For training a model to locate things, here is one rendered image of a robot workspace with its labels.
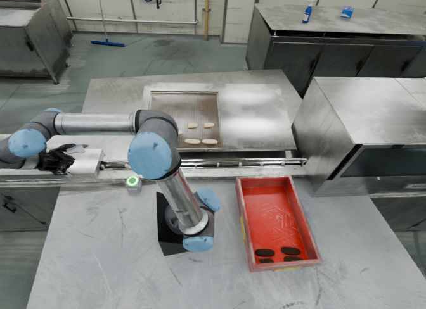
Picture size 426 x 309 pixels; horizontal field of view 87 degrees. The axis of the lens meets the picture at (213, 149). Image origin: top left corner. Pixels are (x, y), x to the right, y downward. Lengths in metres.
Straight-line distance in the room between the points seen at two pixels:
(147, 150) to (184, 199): 0.23
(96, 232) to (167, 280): 0.44
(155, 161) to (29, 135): 0.38
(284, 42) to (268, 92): 1.16
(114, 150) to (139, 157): 1.01
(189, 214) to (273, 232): 0.62
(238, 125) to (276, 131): 0.27
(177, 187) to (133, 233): 0.63
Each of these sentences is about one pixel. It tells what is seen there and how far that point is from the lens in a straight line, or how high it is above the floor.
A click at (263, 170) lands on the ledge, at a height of 0.86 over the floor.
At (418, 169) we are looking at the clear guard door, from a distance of 1.59.
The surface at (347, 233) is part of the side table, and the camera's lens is 1.48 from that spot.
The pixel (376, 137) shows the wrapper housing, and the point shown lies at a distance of 1.24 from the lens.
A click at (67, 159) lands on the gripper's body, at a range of 0.99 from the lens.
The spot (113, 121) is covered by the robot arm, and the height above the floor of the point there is 1.49.
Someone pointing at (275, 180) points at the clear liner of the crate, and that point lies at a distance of 1.37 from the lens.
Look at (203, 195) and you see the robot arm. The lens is 0.94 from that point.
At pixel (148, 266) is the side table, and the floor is 0.82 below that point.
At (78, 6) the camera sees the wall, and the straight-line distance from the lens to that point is 5.16.
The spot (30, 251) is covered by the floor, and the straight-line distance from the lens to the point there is 2.48.
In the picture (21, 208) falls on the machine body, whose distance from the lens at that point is 2.01.
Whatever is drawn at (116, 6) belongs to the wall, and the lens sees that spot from 4.95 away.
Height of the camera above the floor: 2.00
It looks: 50 degrees down
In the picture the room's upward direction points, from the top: 5 degrees clockwise
